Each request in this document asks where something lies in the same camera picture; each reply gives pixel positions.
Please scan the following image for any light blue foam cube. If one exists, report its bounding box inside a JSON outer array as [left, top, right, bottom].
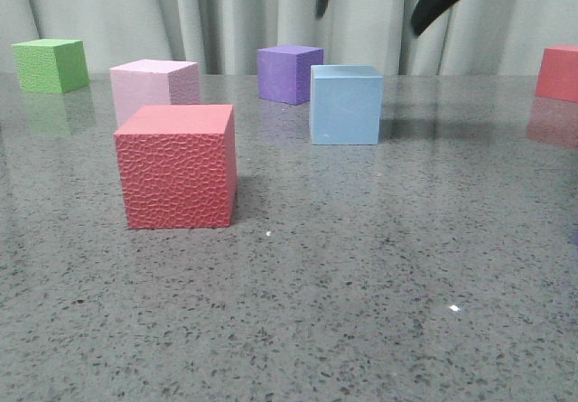
[[309, 65, 383, 145]]

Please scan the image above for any green foam cube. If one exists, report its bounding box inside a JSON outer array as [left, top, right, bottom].
[[11, 39, 89, 93]]

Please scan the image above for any red foam cube far right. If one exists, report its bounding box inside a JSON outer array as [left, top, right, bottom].
[[535, 44, 578, 102]]

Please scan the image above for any red textured foam cube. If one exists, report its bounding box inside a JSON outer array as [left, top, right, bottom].
[[114, 104, 238, 229]]

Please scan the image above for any purple foam cube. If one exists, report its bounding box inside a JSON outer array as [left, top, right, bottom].
[[256, 45, 324, 105]]

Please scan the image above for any grey-green curtain backdrop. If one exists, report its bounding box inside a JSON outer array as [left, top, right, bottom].
[[1, 0, 577, 76]]

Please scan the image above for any pink foam cube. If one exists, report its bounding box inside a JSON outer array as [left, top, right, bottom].
[[109, 59, 200, 126]]

